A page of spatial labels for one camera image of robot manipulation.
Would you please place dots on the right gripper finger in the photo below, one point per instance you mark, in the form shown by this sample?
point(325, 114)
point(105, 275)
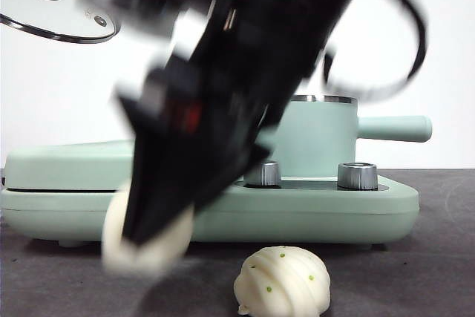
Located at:
point(230, 161)
point(159, 183)

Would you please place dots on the plain white steamed bun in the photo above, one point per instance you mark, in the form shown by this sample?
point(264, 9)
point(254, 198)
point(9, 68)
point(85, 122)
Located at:
point(170, 246)

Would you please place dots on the twisted white bun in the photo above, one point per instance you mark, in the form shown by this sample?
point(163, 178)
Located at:
point(282, 283)

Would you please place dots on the glass pot lid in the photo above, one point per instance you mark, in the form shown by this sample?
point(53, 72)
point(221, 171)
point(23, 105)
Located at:
point(55, 16)

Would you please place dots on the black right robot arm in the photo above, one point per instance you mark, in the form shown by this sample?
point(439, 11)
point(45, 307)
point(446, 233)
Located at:
point(278, 35)

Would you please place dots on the silver control knob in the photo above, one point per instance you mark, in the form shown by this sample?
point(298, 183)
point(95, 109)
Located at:
point(268, 174)
point(357, 176)

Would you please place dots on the mint green breakfast machine base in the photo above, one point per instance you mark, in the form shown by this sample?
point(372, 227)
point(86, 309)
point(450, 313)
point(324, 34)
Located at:
point(315, 213)

